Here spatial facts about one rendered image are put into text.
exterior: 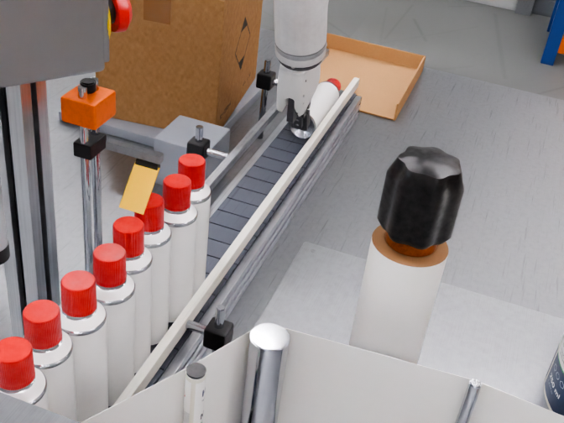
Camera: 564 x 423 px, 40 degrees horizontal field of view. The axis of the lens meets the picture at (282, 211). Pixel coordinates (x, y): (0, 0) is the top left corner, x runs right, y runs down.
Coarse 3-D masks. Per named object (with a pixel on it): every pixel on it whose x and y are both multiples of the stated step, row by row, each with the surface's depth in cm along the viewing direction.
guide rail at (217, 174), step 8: (272, 112) 135; (264, 120) 133; (256, 128) 130; (264, 128) 133; (248, 136) 128; (256, 136) 130; (240, 144) 125; (248, 144) 127; (232, 152) 123; (240, 152) 124; (224, 160) 120; (232, 160) 121; (224, 168) 119; (216, 176) 116; (208, 184) 114; (216, 184) 117
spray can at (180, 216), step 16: (176, 176) 92; (176, 192) 91; (176, 208) 92; (192, 208) 94; (176, 224) 92; (192, 224) 93; (176, 240) 93; (192, 240) 95; (176, 256) 95; (192, 256) 96; (176, 272) 96; (192, 272) 98; (176, 288) 98; (192, 288) 100; (176, 304) 99
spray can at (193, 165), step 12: (180, 156) 96; (192, 156) 96; (180, 168) 95; (192, 168) 95; (204, 168) 96; (192, 180) 96; (204, 180) 97; (192, 192) 97; (204, 192) 97; (192, 204) 96; (204, 204) 97; (204, 216) 99; (204, 228) 100; (204, 240) 101; (204, 252) 102; (204, 264) 104; (204, 276) 105
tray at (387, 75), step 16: (336, 48) 196; (352, 48) 194; (368, 48) 193; (384, 48) 191; (336, 64) 188; (352, 64) 189; (368, 64) 190; (384, 64) 191; (400, 64) 192; (416, 64) 191; (320, 80) 180; (368, 80) 182; (384, 80) 183; (400, 80) 184; (416, 80) 185; (368, 96) 175; (384, 96) 176; (400, 96) 177; (368, 112) 169; (384, 112) 169
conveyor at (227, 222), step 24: (336, 120) 154; (288, 144) 144; (264, 168) 136; (240, 192) 129; (264, 192) 129; (288, 192) 131; (216, 216) 122; (240, 216) 123; (216, 240) 117; (216, 264) 112; (216, 288) 108; (168, 360) 96
